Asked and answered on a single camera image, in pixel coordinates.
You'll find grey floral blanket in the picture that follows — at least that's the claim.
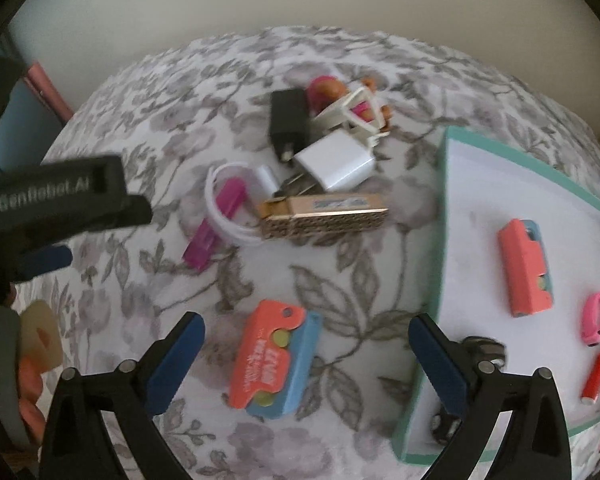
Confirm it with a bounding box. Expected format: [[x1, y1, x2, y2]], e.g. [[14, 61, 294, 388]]
[[12, 25, 600, 480]]

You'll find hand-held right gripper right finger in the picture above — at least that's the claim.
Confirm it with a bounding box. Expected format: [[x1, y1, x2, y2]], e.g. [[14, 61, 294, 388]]
[[408, 313, 573, 480]]

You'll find pink doll toy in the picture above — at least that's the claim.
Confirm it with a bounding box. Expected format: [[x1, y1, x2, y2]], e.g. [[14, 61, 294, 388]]
[[306, 75, 393, 136]]

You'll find red correction fluid tube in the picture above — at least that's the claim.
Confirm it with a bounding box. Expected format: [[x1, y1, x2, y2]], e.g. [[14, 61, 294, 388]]
[[580, 335, 600, 406]]

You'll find black car key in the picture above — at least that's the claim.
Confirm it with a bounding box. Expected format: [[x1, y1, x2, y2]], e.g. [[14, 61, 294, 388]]
[[430, 336, 508, 446]]

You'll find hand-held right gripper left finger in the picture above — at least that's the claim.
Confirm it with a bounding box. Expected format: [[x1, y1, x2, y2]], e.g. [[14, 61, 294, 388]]
[[39, 311, 207, 480]]

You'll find printed coral blue case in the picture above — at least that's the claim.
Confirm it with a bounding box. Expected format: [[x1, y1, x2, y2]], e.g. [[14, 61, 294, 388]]
[[226, 300, 323, 418]]

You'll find gold patterned harmonica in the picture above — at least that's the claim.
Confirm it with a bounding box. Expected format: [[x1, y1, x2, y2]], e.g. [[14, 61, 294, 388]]
[[258, 192, 390, 241]]

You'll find magenta plastic stick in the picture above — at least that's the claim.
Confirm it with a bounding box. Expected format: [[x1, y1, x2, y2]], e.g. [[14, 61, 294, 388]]
[[182, 180, 246, 273]]

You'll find orange plastic toy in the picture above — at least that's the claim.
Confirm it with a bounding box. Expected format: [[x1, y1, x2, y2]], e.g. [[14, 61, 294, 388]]
[[17, 355, 48, 446]]

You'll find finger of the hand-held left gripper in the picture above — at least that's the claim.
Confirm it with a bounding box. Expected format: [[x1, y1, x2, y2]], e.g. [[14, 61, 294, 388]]
[[17, 245, 74, 281]]

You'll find white charger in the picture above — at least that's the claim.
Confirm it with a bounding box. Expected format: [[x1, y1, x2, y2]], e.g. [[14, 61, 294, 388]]
[[274, 130, 376, 198]]

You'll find pink board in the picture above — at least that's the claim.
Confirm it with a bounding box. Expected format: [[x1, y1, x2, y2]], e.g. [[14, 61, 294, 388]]
[[22, 61, 76, 118]]

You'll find beige tape roll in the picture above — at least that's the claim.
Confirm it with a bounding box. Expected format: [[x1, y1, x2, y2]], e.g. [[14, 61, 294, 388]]
[[17, 300, 65, 373]]

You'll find teal white tray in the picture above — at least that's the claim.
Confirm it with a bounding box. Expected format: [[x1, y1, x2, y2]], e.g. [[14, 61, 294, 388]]
[[391, 126, 600, 465]]

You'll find black charger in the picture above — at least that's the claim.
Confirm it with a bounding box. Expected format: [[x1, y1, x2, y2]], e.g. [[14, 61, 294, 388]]
[[269, 89, 313, 161]]

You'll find dark cabinet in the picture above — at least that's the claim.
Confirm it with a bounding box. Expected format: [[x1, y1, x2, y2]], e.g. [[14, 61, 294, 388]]
[[0, 35, 66, 181]]

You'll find plain coral blue case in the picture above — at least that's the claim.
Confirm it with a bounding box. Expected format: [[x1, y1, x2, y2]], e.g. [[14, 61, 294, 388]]
[[497, 218, 557, 318]]

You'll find white claw hair clip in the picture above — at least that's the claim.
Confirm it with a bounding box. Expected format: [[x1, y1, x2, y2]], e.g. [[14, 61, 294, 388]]
[[312, 86, 388, 151]]

